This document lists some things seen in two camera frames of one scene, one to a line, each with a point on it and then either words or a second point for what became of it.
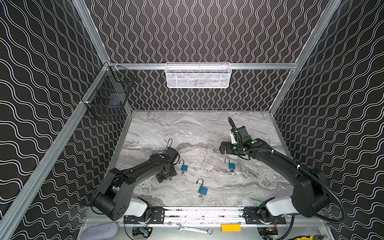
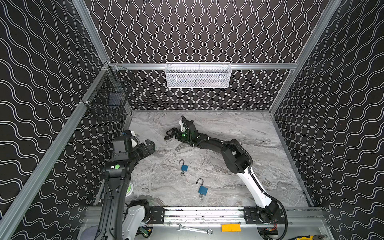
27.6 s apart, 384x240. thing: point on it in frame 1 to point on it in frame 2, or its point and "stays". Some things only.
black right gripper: x=224 y=147 to x=179 y=133
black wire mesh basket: x=108 y=96 stays
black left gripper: x=167 y=174 to x=148 y=146
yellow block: x=231 y=228 stays
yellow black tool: x=309 y=237 stays
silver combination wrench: x=208 y=231 stays
